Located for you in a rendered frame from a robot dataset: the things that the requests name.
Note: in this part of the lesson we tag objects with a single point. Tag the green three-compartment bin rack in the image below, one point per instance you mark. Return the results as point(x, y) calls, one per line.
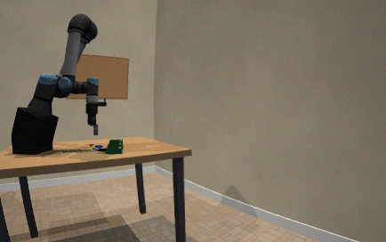
point(115, 144)

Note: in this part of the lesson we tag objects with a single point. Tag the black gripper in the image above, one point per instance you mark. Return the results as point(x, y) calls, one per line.
point(92, 109)

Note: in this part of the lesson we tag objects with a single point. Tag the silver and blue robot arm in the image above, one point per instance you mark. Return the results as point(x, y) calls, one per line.
point(79, 35)

